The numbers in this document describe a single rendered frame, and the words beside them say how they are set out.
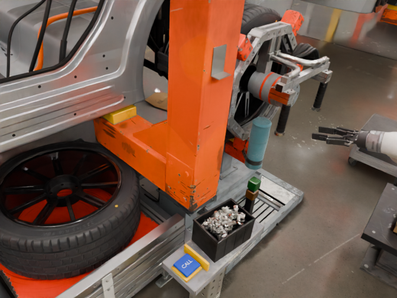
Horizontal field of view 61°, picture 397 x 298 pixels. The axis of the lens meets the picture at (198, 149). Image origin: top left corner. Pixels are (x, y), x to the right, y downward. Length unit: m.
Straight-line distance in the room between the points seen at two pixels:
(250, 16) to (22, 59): 1.17
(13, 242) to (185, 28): 0.95
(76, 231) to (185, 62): 0.74
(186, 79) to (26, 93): 0.59
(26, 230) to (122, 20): 0.88
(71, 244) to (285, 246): 1.19
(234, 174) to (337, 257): 0.73
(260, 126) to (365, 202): 1.21
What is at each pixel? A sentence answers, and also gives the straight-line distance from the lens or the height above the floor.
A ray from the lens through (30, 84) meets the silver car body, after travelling 1.35.
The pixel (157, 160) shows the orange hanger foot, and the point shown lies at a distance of 1.38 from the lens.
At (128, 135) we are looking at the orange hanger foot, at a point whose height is 0.68.
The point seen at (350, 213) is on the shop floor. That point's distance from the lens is 2.40.
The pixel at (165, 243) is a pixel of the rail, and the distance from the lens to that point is 1.53.
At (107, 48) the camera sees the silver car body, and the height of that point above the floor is 1.03.
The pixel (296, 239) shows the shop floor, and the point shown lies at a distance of 2.10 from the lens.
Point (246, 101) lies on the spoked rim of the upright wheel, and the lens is 1.78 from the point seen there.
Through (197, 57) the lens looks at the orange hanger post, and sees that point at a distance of 1.03.
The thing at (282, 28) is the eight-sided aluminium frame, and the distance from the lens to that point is 1.62.
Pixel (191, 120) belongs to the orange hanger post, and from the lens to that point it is 1.13.
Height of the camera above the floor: 1.51
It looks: 35 degrees down
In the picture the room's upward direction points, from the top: 5 degrees clockwise
